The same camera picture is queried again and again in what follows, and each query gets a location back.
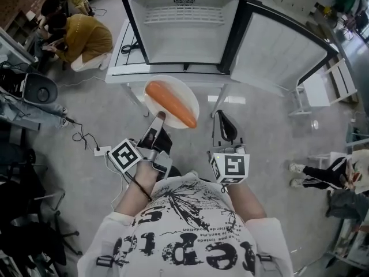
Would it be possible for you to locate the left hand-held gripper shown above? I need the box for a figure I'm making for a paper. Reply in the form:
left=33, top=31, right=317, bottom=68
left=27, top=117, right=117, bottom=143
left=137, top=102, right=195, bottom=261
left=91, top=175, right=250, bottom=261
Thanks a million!
left=107, top=111, right=174, bottom=181

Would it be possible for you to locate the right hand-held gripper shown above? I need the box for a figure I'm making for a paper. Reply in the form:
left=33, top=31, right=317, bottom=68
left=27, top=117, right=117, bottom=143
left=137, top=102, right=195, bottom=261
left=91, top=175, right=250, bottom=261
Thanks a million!
left=206, top=110, right=251, bottom=185

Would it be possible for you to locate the orange carrot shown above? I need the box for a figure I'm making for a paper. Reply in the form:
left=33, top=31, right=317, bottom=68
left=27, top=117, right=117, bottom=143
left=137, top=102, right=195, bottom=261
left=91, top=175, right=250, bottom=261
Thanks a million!
left=145, top=80, right=198, bottom=129

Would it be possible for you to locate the white plate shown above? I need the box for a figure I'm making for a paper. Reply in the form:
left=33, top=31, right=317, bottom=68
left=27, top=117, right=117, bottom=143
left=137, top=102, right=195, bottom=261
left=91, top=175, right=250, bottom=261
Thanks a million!
left=143, top=74, right=200, bottom=129

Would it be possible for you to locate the small white fridge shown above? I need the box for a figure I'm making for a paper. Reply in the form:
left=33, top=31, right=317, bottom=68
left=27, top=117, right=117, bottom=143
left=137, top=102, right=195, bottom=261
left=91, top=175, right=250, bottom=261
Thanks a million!
left=120, top=0, right=340, bottom=98

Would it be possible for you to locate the person's right forearm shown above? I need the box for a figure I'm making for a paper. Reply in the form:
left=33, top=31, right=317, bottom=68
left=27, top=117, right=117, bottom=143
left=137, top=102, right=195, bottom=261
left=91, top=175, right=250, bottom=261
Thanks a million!
left=227, top=182, right=268, bottom=222

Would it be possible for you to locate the person's left forearm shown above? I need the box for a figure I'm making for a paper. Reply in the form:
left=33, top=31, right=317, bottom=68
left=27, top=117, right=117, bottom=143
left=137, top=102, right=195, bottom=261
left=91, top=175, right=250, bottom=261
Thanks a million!
left=115, top=160, right=158, bottom=216

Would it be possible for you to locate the white power strip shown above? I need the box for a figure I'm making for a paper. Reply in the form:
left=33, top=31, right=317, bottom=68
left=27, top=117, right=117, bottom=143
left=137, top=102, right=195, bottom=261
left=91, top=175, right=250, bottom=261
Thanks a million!
left=93, top=145, right=113, bottom=157

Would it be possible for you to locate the white table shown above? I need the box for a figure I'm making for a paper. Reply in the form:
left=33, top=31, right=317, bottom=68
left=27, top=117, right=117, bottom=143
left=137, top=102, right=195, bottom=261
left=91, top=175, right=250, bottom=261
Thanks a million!
left=105, top=18, right=231, bottom=118

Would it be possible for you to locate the person's white printed shirt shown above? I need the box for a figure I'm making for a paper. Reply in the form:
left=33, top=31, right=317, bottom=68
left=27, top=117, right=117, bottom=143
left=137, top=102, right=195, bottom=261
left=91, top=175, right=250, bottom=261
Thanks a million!
left=77, top=170, right=295, bottom=277

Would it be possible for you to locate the white stool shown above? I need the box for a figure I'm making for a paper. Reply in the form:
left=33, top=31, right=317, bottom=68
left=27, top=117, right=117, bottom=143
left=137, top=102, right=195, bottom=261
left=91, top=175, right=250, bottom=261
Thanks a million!
left=288, top=73, right=332, bottom=117

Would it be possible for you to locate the white wooden rack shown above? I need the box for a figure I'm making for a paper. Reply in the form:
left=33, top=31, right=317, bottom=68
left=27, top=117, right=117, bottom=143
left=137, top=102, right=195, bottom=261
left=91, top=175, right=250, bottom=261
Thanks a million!
left=325, top=58, right=359, bottom=106

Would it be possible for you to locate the black office chair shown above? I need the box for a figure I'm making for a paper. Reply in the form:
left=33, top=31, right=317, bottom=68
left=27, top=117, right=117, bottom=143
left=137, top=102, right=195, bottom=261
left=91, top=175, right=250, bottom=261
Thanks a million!
left=0, top=180, right=83, bottom=277

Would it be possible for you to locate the white cable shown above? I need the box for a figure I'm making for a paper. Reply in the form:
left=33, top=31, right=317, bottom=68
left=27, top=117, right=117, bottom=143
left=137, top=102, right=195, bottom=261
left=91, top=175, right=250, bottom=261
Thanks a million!
left=56, top=76, right=108, bottom=88
left=104, top=154, right=125, bottom=211

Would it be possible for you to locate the black coiled power cable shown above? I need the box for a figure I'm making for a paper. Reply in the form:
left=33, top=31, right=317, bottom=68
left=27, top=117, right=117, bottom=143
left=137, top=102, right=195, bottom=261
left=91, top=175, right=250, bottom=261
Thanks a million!
left=120, top=40, right=140, bottom=55

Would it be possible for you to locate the grey harness strap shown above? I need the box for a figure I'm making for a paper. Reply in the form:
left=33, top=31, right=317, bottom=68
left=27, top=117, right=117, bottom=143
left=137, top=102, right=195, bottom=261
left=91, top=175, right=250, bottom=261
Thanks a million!
left=96, top=255, right=115, bottom=268
left=255, top=252, right=274, bottom=271

